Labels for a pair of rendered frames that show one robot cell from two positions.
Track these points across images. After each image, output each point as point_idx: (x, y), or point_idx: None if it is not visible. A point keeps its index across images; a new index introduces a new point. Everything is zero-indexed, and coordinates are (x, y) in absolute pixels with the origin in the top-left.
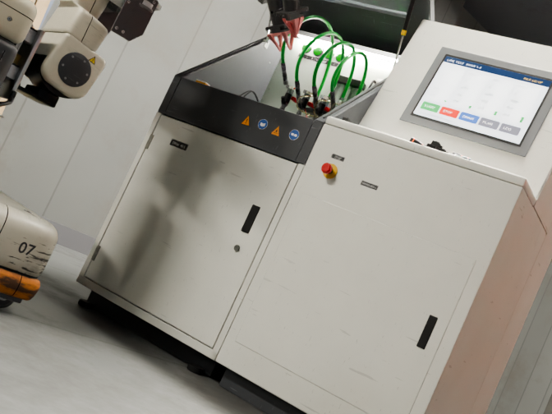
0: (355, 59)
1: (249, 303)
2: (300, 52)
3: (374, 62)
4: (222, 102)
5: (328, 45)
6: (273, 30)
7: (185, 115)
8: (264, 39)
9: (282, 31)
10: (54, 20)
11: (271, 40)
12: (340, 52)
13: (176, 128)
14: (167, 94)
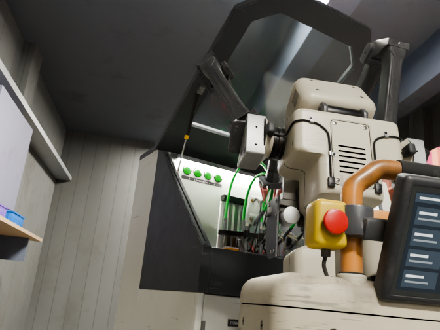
0: (269, 190)
1: None
2: (181, 173)
3: (243, 181)
4: (264, 266)
5: (205, 167)
6: (272, 187)
7: (232, 289)
8: (174, 169)
9: (281, 188)
10: (328, 273)
11: (264, 194)
12: (217, 174)
13: (227, 306)
14: (201, 269)
